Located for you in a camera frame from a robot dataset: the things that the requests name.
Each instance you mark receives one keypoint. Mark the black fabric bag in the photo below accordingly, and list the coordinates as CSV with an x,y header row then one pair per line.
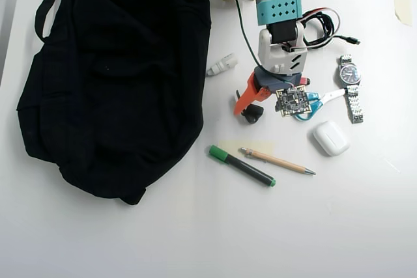
x,y
114,89

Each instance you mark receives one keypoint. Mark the green black marker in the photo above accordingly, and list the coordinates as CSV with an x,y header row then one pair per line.
x,y
242,166

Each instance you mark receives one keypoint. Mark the bare camera circuit board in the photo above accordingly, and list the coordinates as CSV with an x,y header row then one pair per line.
x,y
291,101

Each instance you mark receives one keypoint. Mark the short beige masking tape piece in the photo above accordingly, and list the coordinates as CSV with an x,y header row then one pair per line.
x,y
403,4

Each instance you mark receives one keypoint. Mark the small white adapter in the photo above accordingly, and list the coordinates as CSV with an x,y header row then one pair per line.
x,y
223,64

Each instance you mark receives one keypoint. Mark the silver wristwatch blue dial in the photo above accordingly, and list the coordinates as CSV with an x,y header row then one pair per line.
x,y
349,74

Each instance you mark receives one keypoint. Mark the white earbuds case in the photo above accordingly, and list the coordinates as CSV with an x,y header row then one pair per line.
x,y
330,138

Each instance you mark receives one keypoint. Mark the black bike light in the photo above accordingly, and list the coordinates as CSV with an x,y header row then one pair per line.
x,y
254,113

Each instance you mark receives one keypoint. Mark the white grey teal robot arm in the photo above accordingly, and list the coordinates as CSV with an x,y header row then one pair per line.
x,y
278,8

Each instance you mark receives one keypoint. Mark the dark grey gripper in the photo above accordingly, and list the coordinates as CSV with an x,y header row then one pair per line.
x,y
251,92

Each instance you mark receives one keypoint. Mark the wooden ballpoint pen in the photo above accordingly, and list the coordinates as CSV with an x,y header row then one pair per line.
x,y
280,161

